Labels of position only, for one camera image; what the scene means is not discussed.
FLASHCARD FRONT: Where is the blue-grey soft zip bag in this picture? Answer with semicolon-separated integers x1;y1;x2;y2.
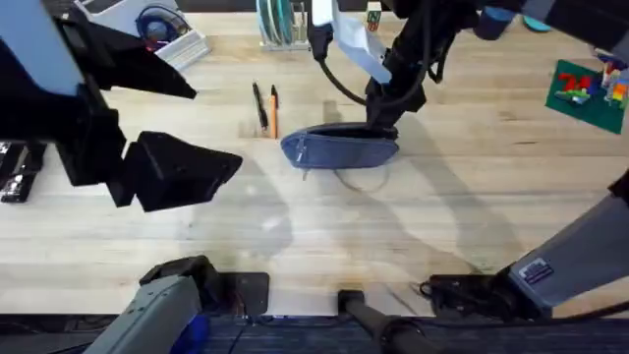
279;121;400;194

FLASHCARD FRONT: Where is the black cylindrical post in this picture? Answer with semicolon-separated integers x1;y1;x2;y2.
337;289;443;354

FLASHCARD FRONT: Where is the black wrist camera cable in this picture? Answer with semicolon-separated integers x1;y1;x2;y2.
316;57;370;107

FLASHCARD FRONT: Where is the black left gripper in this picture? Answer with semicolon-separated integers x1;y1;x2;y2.
0;14;245;213

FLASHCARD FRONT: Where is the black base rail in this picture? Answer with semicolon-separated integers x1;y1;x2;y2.
0;313;629;354

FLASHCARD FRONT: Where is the wooden letter block stack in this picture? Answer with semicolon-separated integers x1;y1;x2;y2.
366;1;384;33

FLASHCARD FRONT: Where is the orange pen with black cap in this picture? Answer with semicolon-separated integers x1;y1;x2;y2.
267;84;280;141

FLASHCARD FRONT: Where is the dark blue cup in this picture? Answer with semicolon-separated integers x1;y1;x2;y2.
473;5;518;42

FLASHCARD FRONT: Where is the right wrist flat plate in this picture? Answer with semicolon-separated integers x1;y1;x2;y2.
332;0;394;86

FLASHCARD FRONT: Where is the teal flat disc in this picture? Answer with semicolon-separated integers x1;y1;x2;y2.
521;14;554;33

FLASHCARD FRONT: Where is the black flat devices heap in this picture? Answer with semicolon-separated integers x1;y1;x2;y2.
0;141;48;205

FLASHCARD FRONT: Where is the green board with toy blocks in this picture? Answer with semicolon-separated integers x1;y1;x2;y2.
543;47;629;136

